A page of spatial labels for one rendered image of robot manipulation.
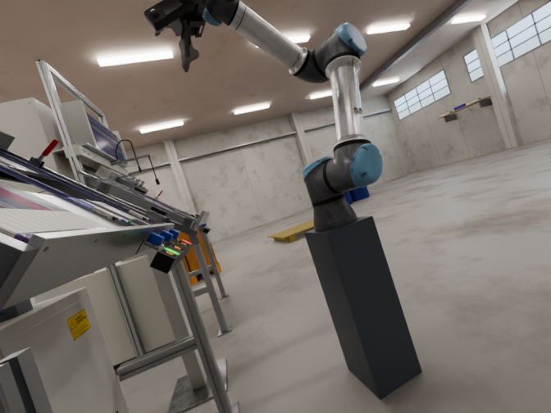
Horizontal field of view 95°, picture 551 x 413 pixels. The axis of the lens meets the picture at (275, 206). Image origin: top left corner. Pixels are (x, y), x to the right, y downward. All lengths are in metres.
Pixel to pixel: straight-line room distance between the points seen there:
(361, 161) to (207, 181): 9.08
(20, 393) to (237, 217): 9.42
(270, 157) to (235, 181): 1.71
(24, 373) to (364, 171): 0.71
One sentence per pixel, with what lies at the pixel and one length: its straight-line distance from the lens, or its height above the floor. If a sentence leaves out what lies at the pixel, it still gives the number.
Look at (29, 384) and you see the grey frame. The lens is 0.32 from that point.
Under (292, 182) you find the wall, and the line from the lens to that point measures 10.36.
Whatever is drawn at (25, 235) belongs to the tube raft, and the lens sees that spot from 0.36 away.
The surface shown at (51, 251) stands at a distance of 0.35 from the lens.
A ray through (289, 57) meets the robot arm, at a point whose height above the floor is 1.15.
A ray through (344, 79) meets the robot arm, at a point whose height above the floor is 0.99.
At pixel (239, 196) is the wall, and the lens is 9.72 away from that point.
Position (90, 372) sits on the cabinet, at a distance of 1.01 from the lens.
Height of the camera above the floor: 0.69
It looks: 1 degrees down
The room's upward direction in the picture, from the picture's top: 18 degrees counter-clockwise
